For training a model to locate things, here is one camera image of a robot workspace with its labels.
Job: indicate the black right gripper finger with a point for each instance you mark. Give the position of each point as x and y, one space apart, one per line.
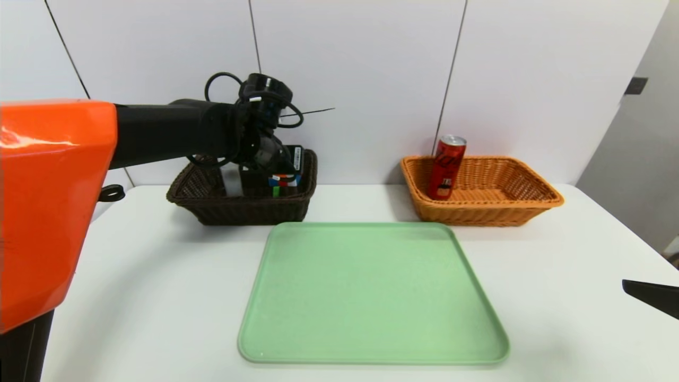
655 297

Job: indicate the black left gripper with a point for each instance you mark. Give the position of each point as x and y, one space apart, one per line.
295 158

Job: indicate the multicoloured puzzle cube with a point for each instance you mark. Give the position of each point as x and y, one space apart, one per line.
284 180

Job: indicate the clear plastic tube bottle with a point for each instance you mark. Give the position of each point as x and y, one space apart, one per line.
232 183

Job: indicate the red soda can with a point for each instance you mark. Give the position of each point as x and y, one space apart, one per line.
446 170

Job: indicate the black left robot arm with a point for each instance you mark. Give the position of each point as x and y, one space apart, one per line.
63 185

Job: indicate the dark brown wicker basket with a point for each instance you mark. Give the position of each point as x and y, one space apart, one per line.
244 209

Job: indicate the orange wicker basket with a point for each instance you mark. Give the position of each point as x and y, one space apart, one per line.
488 209

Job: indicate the light green plastic tray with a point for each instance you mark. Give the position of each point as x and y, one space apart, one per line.
371 297

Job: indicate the dark wall bracket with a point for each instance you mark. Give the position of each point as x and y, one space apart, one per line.
636 86

